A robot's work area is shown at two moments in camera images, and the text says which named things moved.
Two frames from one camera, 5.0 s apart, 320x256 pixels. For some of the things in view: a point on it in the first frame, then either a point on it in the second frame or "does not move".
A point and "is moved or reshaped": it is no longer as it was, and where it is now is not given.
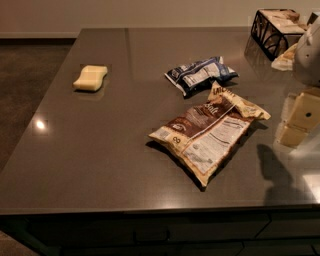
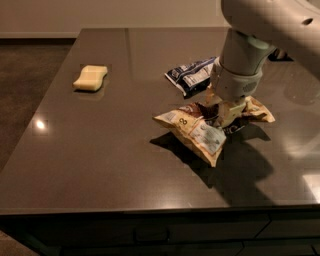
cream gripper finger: (306, 113) → (212, 98)
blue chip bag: (197, 76) does not move
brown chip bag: (206, 137) is moved or reshaped
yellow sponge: (91, 77) does not move
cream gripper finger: (293, 136) → (230, 116)
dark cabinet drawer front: (200, 233) does not move
